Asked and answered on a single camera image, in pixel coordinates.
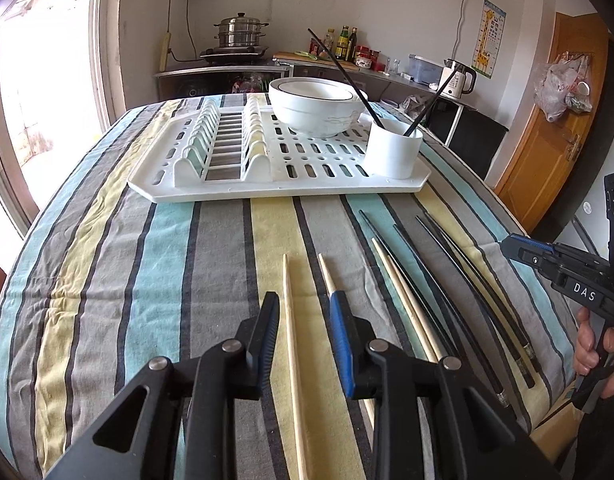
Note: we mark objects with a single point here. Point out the white electric kettle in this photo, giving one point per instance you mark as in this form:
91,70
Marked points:
457,82

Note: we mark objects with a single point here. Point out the person's right hand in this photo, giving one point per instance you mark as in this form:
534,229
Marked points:
584,345

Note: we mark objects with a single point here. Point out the black gas stove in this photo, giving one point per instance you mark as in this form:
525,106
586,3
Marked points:
234,54

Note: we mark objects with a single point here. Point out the white chopstick cup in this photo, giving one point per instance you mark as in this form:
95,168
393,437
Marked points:
392,152

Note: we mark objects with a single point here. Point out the person's dark clothing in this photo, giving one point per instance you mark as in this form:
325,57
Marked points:
602,440

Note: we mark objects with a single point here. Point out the dark brown sauce bottle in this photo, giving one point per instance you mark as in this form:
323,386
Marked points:
353,45

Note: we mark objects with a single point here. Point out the black cabinet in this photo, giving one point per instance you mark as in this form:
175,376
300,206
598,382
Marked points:
472,135

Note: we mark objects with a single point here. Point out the wooden cutting board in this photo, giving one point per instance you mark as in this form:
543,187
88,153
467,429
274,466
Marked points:
292,56

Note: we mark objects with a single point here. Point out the clear plastic container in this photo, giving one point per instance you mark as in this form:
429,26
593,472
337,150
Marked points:
424,70

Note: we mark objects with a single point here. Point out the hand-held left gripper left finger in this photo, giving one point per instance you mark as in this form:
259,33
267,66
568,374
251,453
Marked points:
269,340

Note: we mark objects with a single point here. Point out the stainless steel steamer pot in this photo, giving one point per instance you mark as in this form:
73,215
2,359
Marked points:
239,30

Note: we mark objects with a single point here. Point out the dark green sauce bottle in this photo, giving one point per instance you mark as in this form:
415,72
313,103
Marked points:
342,45

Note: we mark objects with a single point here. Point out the giraffe wall poster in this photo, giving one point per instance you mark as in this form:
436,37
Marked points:
489,40

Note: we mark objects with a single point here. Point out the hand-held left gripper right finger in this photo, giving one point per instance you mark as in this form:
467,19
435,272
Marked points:
339,340

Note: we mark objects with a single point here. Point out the glass balcony door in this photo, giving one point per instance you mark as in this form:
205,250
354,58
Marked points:
47,110

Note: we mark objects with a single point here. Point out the clear bottle with yellow cap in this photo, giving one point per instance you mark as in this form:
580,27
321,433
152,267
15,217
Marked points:
329,40

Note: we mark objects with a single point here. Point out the clear drinking glasses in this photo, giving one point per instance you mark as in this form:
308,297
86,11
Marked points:
393,65

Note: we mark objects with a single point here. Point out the white bowl with dark rim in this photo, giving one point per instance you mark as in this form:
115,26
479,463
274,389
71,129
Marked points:
312,95
312,125

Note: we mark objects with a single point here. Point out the wooden door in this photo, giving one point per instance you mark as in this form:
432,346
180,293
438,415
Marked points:
537,160

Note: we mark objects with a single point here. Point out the beige power strip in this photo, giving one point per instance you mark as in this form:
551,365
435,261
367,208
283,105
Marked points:
164,52

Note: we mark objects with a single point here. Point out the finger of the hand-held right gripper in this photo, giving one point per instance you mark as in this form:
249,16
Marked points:
529,252

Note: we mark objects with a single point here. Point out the white plastic dish rack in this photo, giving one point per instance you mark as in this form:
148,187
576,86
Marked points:
297,170

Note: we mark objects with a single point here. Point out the hanging plastic bags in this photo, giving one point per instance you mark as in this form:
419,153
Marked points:
557,87

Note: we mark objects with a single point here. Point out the red lidded jars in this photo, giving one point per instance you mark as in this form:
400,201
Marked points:
367,52

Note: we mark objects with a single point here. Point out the metal kitchen counter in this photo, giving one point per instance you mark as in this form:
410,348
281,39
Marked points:
212,68

